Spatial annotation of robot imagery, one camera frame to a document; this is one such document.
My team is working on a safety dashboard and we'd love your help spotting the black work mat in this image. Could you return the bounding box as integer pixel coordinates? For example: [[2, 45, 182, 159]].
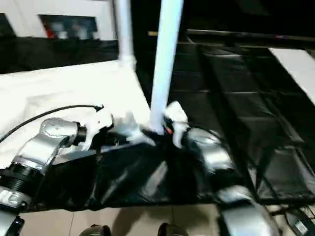
[[0, 36, 315, 212]]

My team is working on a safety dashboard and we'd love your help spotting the white flat board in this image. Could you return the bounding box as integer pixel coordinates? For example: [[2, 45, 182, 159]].
[[268, 48, 315, 104]]

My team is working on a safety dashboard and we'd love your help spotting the black floor stand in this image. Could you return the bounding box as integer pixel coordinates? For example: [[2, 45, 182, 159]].
[[285, 208, 315, 236]]

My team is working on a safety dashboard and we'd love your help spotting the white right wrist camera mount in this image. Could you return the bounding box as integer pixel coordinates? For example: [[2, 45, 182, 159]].
[[163, 100, 190, 149]]

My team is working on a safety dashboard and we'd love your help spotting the black metal rail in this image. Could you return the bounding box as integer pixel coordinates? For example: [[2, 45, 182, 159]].
[[186, 29, 315, 46]]

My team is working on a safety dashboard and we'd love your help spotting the black left wrist camera cable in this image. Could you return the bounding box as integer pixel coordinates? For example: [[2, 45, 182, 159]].
[[0, 104, 104, 144]]

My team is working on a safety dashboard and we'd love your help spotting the white plastic table leg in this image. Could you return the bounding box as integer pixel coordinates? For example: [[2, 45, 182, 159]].
[[115, 0, 137, 70], [149, 0, 185, 135]]

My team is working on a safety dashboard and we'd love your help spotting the white glass-door cabinet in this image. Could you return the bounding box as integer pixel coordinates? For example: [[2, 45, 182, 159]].
[[0, 0, 119, 40]]

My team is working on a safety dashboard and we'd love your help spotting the dark left robot foot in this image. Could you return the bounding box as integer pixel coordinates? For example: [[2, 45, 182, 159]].
[[83, 223, 112, 236]]

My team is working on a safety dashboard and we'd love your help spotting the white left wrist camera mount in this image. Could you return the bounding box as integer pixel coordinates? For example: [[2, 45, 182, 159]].
[[85, 108, 115, 151]]

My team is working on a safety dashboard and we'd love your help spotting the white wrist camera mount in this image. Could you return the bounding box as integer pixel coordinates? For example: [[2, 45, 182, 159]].
[[163, 100, 190, 149], [85, 108, 115, 151]]

